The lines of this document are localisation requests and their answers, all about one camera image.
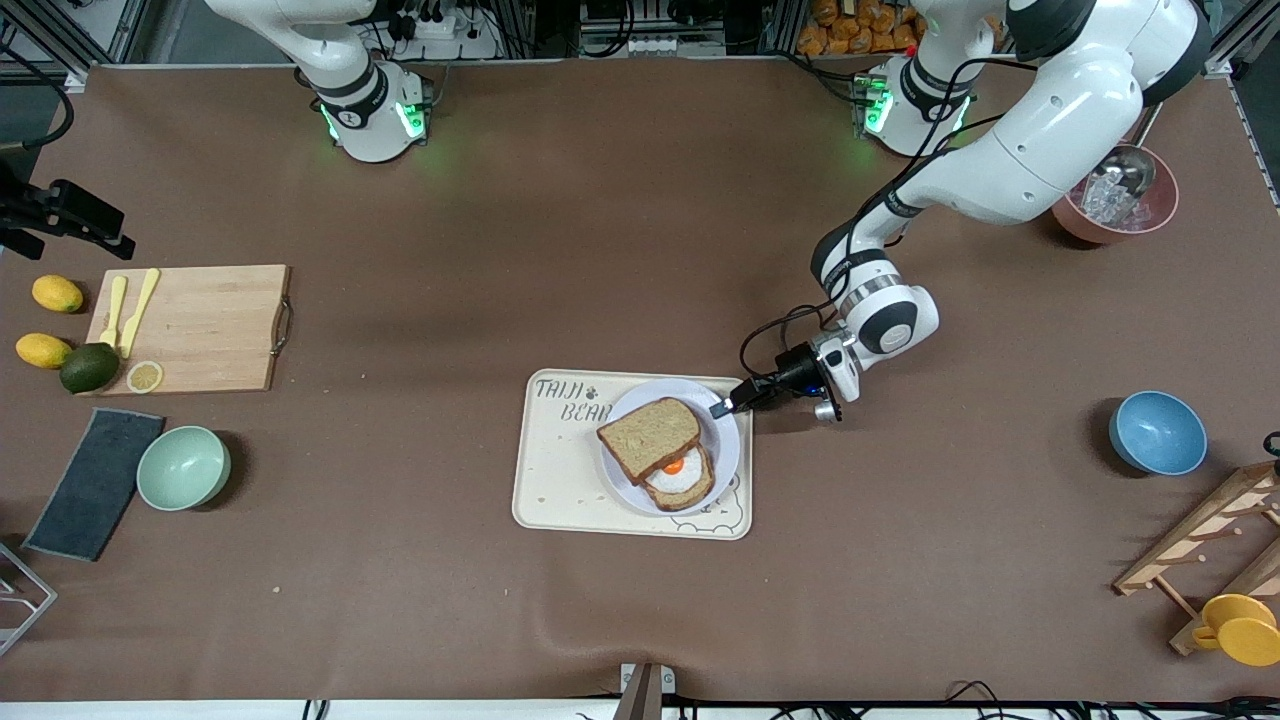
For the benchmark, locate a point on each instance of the lemon slice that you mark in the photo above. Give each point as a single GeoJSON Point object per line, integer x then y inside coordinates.
{"type": "Point", "coordinates": [145, 377]}

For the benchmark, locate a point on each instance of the yellow plastic knife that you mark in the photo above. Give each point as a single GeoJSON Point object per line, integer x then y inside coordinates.
{"type": "Point", "coordinates": [140, 310]}

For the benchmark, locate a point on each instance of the plain brown bread slice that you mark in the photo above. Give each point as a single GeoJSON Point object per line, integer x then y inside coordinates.
{"type": "Point", "coordinates": [650, 435]}

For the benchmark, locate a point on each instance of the dark grey cloth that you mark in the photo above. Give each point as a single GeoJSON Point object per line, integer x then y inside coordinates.
{"type": "Point", "coordinates": [95, 480]}

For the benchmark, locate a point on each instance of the mint green bowl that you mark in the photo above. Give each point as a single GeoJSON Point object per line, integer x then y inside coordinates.
{"type": "Point", "coordinates": [182, 468]}

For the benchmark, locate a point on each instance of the yellow lemon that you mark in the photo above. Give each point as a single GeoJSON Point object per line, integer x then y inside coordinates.
{"type": "Point", "coordinates": [43, 351]}
{"type": "Point", "coordinates": [57, 294]}

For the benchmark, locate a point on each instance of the wooden cutting board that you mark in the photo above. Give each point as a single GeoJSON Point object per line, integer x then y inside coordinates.
{"type": "Point", "coordinates": [215, 330]}

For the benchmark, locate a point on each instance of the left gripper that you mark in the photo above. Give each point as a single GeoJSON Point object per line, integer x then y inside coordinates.
{"type": "Point", "coordinates": [795, 373]}

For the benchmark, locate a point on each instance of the fried egg toy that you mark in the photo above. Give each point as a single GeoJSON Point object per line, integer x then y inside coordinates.
{"type": "Point", "coordinates": [690, 478]}

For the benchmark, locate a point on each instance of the orange snack bags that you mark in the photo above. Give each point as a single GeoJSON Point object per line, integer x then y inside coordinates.
{"type": "Point", "coordinates": [850, 25]}

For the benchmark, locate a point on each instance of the dark green lime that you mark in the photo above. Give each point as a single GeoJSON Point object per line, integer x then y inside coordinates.
{"type": "Point", "coordinates": [88, 368]}

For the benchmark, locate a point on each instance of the cream bear print tray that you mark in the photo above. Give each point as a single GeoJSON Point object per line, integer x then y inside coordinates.
{"type": "Point", "coordinates": [560, 480]}

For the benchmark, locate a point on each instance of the blue bowl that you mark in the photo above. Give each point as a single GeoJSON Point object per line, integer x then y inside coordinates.
{"type": "Point", "coordinates": [1158, 432]}

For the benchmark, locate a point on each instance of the white power strip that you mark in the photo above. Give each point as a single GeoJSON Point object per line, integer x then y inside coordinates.
{"type": "Point", "coordinates": [440, 30]}

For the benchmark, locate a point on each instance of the metal scoop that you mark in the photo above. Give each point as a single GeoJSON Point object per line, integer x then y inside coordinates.
{"type": "Point", "coordinates": [1132, 172]}

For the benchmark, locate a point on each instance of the clear ice cube pile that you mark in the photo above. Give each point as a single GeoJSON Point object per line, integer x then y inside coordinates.
{"type": "Point", "coordinates": [1105, 200]}

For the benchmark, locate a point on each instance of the metal table edge bracket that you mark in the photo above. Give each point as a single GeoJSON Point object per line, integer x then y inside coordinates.
{"type": "Point", "coordinates": [645, 690]}

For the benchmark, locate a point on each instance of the yellow mug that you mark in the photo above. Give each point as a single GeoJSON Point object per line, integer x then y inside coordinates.
{"type": "Point", "coordinates": [1245, 630]}

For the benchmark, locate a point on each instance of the white round ribbed plate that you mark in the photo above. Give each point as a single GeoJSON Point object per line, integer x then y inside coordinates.
{"type": "Point", "coordinates": [725, 440]}

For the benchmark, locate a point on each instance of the yellow plastic fork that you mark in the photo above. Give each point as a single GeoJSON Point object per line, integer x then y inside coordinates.
{"type": "Point", "coordinates": [114, 310]}

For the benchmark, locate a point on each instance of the wooden peg mug rack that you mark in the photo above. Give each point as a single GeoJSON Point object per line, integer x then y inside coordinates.
{"type": "Point", "coordinates": [1200, 535]}

